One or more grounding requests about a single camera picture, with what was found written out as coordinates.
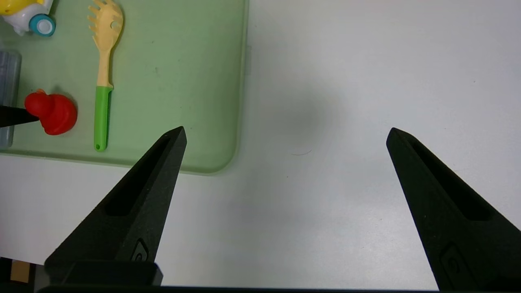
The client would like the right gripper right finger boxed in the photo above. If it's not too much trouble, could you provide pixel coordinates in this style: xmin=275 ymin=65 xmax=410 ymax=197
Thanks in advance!
xmin=386 ymin=127 xmax=521 ymax=290

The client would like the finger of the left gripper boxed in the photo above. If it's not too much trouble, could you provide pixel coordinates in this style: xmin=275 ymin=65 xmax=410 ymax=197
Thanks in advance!
xmin=0 ymin=105 xmax=40 ymax=128

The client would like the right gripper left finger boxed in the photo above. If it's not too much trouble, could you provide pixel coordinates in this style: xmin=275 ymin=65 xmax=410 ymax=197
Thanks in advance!
xmin=44 ymin=126 xmax=187 ymax=288

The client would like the red rubber duck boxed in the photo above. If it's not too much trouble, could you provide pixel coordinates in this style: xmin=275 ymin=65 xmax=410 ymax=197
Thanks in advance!
xmin=24 ymin=89 xmax=78 ymax=136

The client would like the yellow duck toy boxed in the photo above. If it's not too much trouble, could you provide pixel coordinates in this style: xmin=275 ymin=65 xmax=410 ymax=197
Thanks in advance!
xmin=0 ymin=0 xmax=56 ymax=37

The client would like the light green plastic tray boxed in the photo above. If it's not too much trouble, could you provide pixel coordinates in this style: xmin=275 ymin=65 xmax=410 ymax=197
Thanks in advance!
xmin=0 ymin=0 xmax=250 ymax=175

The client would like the yellow pasta spoon green handle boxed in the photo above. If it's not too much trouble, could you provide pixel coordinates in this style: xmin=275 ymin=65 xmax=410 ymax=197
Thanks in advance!
xmin=88 ymin=0 xmax=124 ymax=152

